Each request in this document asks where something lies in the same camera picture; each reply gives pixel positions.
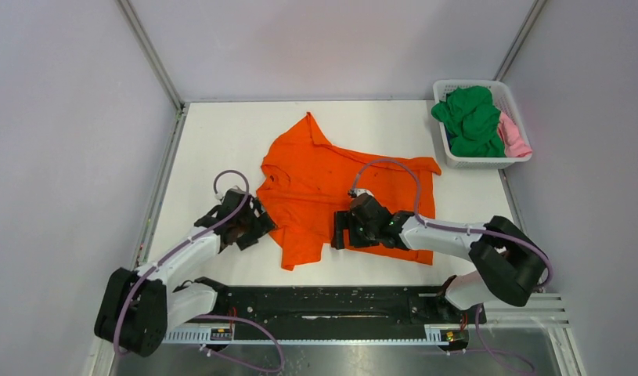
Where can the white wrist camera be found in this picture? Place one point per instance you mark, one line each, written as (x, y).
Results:
(222, 196)
(357, 192)

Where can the white slotted cable duct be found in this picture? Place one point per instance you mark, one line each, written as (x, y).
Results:
(213, 334)

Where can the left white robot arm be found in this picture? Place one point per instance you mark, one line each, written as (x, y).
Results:
(141, 306)

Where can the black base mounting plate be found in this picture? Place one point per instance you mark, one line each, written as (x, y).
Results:
(335, 312)

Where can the orange t shirt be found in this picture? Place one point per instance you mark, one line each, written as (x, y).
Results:
(307, 179)

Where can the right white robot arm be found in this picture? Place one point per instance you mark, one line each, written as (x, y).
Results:
(508, 266)

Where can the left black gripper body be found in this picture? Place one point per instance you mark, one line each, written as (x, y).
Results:
(246, 222)

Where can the white plastic basket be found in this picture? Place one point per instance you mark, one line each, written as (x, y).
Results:
(503, 100)

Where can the green t shirt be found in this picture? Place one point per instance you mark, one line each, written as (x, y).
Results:
(471, 121)

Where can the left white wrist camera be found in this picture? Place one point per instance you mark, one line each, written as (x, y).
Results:
(222, 196)

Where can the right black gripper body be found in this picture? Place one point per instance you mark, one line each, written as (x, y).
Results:
(362, 235)

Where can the pink t shirt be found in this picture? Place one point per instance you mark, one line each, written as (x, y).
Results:
(514, 144)

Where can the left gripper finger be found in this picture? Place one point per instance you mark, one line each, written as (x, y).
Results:
(250, 236)
(264, 222)

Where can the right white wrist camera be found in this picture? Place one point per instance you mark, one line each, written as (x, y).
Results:
(357, 192)

